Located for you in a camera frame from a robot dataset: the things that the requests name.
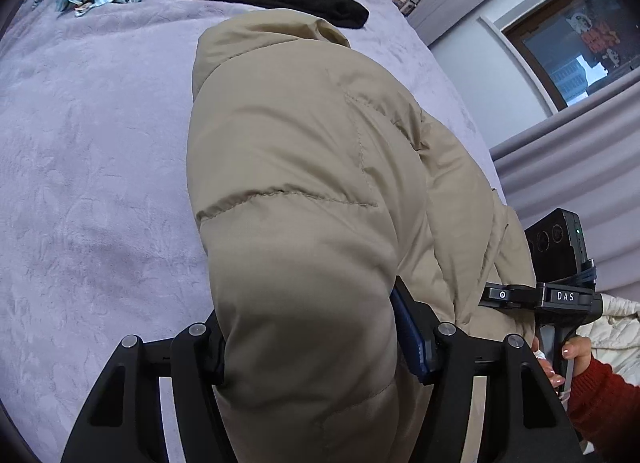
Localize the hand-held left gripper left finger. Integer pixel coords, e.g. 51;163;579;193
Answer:
60;309;239;463

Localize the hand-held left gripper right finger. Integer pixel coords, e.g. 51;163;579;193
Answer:
389;286;584;463

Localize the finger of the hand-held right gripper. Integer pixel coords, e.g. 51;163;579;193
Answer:
478;282;539;312

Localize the beige puffer jacket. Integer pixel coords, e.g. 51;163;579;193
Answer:
186;8;538;463

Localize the person's right forearm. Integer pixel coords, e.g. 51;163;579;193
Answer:
566;355;640;462

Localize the person's right hand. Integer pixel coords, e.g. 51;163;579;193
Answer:
529;334;595;395

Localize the white quilted cloth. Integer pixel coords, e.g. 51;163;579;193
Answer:
582;292;640;388

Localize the dark framed window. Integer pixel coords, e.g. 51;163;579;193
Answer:
480;0;640;114

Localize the purple bedspread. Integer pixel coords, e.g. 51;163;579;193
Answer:
0;0;507;463

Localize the cartoon window sticker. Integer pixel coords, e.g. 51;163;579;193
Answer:
566;7;623;71

